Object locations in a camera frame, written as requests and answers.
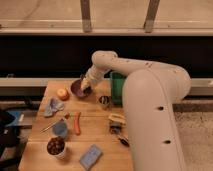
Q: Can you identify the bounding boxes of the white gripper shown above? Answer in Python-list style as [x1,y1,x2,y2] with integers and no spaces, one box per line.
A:
[80,66,104,91]

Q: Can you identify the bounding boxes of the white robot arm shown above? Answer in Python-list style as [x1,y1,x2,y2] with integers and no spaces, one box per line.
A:
[83,51,191,171]

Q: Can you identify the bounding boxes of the purple bowl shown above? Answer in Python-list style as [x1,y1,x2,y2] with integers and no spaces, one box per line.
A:
[71,79,91,98]

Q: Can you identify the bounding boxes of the green plastic tray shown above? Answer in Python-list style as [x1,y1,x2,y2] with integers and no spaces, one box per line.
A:
[110,71,126,105]

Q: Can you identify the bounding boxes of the small metal cup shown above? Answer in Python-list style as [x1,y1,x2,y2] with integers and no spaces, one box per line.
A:
[99,96,110,109]

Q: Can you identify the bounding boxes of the orange carrot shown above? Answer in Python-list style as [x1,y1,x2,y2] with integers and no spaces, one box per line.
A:
[74,112,81,135]

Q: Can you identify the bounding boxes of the yellow banana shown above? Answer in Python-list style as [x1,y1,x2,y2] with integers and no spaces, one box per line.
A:
[108,113,126,125]

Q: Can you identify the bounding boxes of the metal fork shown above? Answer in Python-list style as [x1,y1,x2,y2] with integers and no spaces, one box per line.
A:
[41,114,71,132]

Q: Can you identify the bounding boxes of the crumpled blue cloth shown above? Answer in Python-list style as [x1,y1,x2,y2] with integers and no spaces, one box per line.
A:
[44,98,64,117]

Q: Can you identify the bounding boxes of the small grey binder clip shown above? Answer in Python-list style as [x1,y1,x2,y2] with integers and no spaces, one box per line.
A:
[109,122,122,134]

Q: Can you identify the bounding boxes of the blue plastic cup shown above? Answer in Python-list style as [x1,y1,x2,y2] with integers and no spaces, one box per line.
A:
[52,121,68,138]

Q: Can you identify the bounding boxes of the white cup of grapes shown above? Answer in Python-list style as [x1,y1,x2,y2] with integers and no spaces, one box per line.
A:
[47,136,66,159]

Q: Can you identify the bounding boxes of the blue sponge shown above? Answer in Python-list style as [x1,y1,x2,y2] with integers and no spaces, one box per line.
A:
[79,144,102,171]

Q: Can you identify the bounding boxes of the black handled knife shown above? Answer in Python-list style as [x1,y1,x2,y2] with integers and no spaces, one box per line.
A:
[118,137,129,147]

